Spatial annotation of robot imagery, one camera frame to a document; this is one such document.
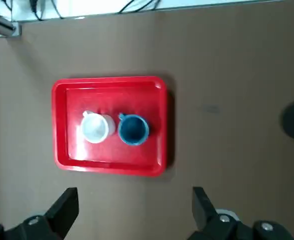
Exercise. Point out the red plastic tray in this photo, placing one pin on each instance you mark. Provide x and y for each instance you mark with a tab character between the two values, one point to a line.
136	160

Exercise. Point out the white cup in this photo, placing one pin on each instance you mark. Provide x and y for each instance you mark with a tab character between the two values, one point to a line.
94	127

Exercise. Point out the blue cup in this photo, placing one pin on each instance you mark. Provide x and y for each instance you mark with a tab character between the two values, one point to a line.
133	130

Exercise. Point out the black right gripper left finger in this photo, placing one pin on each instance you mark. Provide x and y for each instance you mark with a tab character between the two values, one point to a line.
59	215

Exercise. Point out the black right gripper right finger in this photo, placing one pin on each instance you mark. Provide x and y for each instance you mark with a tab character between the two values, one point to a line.
204	212

